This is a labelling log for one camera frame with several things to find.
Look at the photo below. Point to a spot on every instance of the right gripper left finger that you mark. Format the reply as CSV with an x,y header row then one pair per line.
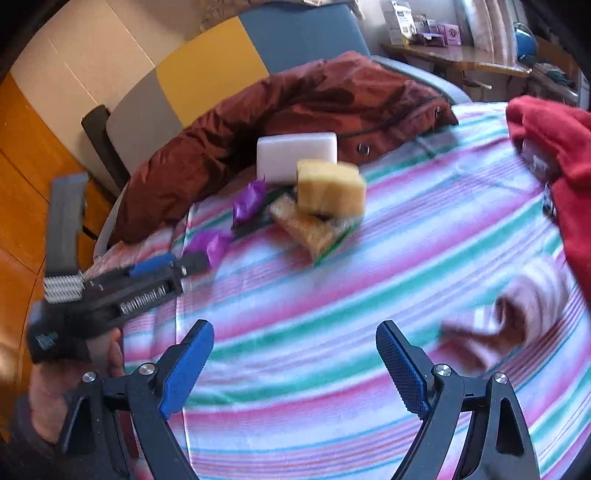
x,y
91,444

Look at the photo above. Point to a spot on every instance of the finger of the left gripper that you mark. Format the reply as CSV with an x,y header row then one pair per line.
x,y
134,270
182,267

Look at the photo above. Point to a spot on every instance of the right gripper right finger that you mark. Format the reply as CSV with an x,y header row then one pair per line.
x,y
498,444

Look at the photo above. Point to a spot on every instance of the purple snack packet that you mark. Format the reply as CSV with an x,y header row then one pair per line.
x,y
248,202
213,243

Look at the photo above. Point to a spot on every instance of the white soap bar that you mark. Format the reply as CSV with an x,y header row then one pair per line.
x,y
277,155

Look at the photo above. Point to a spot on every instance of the person left hand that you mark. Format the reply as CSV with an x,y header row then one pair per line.
x,y
49,382

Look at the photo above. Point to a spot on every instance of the striped bed sheet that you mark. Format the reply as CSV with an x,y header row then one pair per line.
x,y
295,387

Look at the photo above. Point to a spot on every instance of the brown cracker packet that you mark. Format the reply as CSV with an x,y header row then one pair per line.
x,y
320,236

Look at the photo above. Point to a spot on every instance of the white rolled sock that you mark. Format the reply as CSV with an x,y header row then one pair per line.
x,y
528,307

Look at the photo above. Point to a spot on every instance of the grey yellow blue headboard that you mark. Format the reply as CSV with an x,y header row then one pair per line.
x,y
218,64

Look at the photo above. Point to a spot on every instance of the orange wooden wardrobe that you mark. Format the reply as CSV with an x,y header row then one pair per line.
x,y
31,157

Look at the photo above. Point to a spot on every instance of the yellow sponge block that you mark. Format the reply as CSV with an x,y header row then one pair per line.
x,y
330,189

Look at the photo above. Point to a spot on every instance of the maroon puffy jacket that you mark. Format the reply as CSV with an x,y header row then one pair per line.
x,y
371,109

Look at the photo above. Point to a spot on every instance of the red fleece garment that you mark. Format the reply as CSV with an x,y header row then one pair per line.
x,y
562,134

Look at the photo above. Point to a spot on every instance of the wooden side desk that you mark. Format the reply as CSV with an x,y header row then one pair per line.
x,y
457,60

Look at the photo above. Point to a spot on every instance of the purple box on desk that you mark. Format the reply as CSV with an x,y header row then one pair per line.
x,y
451,34

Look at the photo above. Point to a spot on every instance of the blue bucket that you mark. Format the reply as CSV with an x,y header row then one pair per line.
x,y
526,44

